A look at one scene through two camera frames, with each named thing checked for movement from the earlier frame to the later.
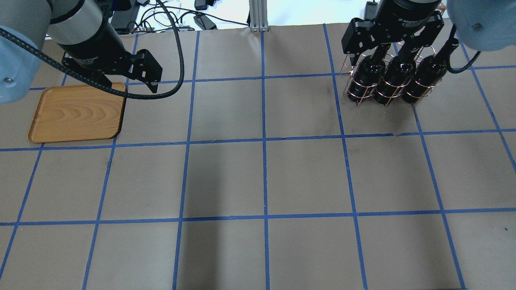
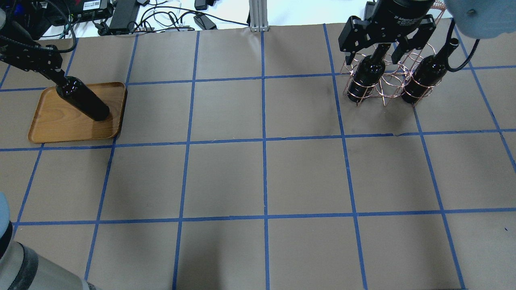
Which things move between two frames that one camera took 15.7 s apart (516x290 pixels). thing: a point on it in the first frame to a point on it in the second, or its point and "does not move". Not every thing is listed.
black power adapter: (202, 21) does not move
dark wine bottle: (399, 73) to (75, 91)
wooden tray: (77, 112) does not move
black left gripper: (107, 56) to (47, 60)
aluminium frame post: (258, 15) does not move
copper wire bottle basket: (407, 74) does not move
